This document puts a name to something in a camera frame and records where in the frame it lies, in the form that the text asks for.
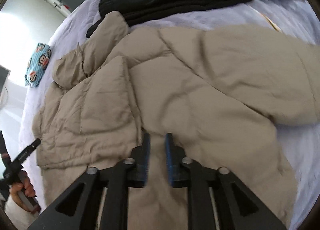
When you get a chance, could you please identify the blue monkey print pillow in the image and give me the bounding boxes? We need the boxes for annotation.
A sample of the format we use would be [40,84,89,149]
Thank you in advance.
[24,43,52,88]

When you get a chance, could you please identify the beige puffer jacket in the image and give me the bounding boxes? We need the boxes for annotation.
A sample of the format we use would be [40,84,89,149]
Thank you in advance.
[33,12,319,229]

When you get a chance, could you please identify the person's left hand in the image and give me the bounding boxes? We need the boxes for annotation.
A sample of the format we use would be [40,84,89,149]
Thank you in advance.
[10,170,36,213]

